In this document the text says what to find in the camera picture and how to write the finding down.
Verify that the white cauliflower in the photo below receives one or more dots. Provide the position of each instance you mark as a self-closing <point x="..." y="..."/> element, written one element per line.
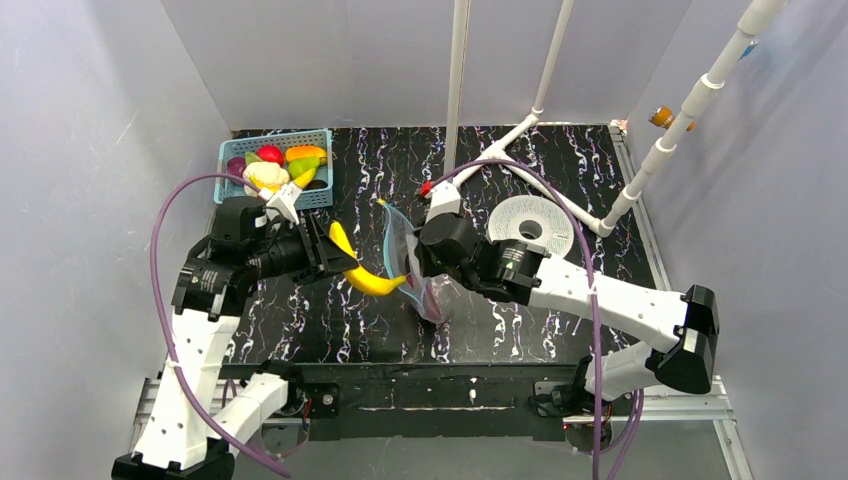
<point x="266" y="175"/>

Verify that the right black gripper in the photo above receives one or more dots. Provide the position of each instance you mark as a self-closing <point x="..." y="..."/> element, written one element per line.
<point x="423" y="258"/>

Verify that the red apple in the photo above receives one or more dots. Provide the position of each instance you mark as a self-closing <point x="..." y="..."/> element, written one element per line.
<point x="271" y="154"/>

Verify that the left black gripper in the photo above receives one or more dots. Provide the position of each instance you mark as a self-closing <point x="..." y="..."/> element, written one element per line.
<point x="312" y="247"/>

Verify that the dark purple onion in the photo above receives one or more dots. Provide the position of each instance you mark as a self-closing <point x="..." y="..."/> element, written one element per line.
<point x="236" y="166"/>

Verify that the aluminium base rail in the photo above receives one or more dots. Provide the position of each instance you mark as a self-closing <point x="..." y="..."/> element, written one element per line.
<point x="370" y="401"/>

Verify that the orange knob on wall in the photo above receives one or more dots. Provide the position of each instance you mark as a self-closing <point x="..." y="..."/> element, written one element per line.
<point x="662" y="117"/>

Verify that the blue plastic basket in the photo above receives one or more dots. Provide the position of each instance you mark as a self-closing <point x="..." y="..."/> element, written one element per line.
<point x="311" y="198"/>

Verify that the purple sweet potato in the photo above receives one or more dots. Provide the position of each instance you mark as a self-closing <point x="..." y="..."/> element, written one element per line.
<point x="439" y="298"/>

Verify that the orange yellow pepper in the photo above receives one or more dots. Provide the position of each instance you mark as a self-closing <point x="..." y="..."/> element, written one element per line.
<point x="301" y="152"/>

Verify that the yellow banana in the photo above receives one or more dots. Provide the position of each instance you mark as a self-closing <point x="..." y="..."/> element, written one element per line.
<point x="359" y="277"/>
<point x="303" y="180"/>

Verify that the clear zip top bag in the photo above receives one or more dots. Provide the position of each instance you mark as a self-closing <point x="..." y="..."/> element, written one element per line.
<point x="398" y="253"/>

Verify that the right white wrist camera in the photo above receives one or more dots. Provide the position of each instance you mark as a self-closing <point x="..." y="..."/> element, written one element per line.
<point x="444" y="198"/>

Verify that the green pepper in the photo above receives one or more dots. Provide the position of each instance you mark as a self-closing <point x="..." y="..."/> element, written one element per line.
<point x="298" y="167"/>

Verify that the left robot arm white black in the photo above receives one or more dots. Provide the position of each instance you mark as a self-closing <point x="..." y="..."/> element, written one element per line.
<point x="248" y="243"/>

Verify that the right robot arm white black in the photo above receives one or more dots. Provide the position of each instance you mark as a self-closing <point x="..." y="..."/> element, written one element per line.
<point x="677" y="332"/>

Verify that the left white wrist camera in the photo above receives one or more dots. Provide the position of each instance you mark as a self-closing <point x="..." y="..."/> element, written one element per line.
<point x="281" y="204"/>

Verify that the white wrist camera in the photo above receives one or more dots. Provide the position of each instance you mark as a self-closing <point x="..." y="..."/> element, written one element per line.
<point x="444" y="198"/>
<point x="281" y="204"/>

